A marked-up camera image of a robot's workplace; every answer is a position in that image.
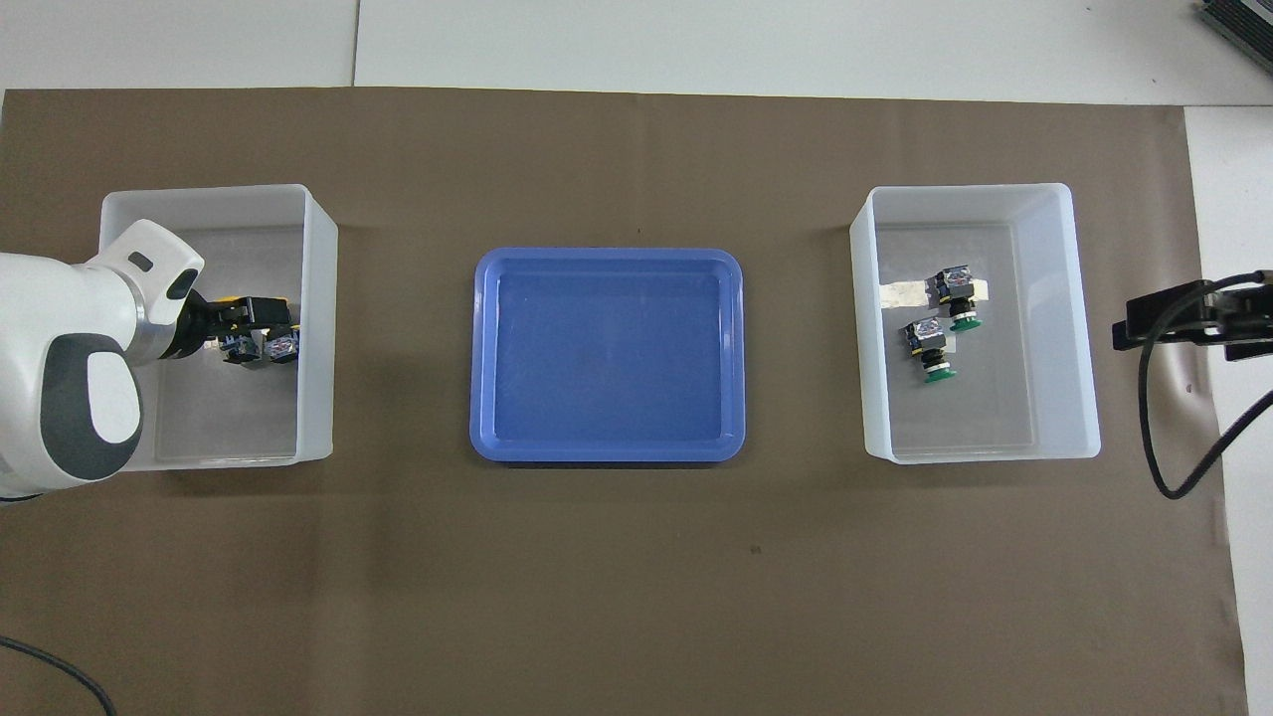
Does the brown paper mat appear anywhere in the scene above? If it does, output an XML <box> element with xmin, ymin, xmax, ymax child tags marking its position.
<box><xmin>0</xmin><ymin>88</ymin><xmax>1249</xmax><ymax>716</ymax></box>

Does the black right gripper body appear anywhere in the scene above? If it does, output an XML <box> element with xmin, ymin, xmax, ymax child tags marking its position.
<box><xmin>1207</xmin><ymin>269</ymin><xmax>1273</xmax><ymax>345</ymax></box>

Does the grey ribbed metal device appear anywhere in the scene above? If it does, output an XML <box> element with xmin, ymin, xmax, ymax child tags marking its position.
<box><xmin>1193</xmin><ymin>0</ymin><xmax>1273</xmax><ymax>63</ymax></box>

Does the green push button switch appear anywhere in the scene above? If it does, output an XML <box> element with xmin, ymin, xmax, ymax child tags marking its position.
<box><xmin>901</xmin><ymin>318</ymin><xmax>960</xmax><ymax>387</ymax></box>
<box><xmin>934</xmin><ymin>264</ymin><xmax>987</xmax><ymax>333</ymax></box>

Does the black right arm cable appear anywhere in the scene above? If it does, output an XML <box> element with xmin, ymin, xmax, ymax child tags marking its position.
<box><xmin>1138</xmin><ymin>270</ymin><xmax>1273</xmax><ymax>501</ymax></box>

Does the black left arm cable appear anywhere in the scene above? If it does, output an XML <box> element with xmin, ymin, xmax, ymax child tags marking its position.
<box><xmin>0</xmin><ymin>635</ymin><xmax>117</xmax><ymax>716</ymax></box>

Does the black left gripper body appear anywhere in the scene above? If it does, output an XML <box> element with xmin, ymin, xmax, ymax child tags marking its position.
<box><xmin>162</xmin><ymin>288</ymin><xmax>254</xmax><ymax>361</ymax></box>

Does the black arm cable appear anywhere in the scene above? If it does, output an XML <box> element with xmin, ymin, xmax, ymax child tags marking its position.
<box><xmin>0</xmin><ymin>635</ymin><xmax>117</xmax><ymax>716</ymax></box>
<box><xmin>1138</xmin><ymin>270</ymin><xmax>1273</xmax><ymax>501</ymax></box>

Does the translucent white plastic box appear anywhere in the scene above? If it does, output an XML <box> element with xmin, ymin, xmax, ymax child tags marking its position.
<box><xmin>81</xmin><ymin>184</ymin><xmax>339</xmax><ymax>473</ymax></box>
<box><xmin>849</xmin><ymin>183</ymin><xmax>1103</xmax><ymax>465</ymax></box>

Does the blue plastic tray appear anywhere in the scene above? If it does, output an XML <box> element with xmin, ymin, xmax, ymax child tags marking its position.
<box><xmin>469</xmin><ymin>248</ymin><xmax>747</xmax><ymax>464</ymax></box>

